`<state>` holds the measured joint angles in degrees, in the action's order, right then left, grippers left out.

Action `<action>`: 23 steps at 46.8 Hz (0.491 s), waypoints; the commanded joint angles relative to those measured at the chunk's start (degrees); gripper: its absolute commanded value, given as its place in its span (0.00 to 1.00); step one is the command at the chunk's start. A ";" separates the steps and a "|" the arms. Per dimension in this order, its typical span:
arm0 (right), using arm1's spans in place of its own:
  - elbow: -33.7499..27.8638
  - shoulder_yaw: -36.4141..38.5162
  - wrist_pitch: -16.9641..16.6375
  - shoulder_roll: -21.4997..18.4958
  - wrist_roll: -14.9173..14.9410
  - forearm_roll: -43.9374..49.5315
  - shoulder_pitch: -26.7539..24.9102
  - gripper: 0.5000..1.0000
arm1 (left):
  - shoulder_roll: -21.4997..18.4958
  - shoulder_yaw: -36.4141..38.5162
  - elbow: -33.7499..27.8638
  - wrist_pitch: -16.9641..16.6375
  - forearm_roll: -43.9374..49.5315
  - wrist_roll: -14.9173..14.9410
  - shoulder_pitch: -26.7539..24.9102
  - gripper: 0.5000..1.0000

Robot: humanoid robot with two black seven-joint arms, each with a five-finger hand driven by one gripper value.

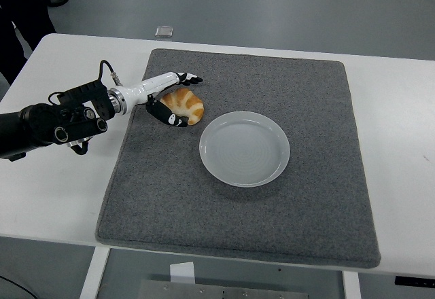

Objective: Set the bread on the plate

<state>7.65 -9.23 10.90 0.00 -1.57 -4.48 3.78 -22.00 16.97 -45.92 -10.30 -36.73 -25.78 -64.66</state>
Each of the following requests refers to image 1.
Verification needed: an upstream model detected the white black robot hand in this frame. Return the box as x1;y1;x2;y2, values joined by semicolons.
118;71;204;128

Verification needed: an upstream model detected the golden croissant bread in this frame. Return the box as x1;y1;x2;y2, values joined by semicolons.
159;87;205;126

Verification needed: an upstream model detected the round pale grey plate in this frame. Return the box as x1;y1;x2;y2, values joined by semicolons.
198;110;291;188

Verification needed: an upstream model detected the grey metal plate with screws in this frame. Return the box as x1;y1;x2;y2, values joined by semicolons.
138;279;309;299

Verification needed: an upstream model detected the person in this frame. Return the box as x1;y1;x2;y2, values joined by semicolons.
0;0;57;86

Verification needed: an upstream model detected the grey felt mat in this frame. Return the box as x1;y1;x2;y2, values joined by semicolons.
94;48;381;268

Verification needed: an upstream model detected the white table leg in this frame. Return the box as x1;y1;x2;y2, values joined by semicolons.
78;246;111;299
341;270;362;299

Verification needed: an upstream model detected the black table control panel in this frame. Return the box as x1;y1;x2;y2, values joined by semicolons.
394;275;435;286

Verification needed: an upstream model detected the thin black floor cable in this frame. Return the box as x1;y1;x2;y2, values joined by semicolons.
0;273;37;299

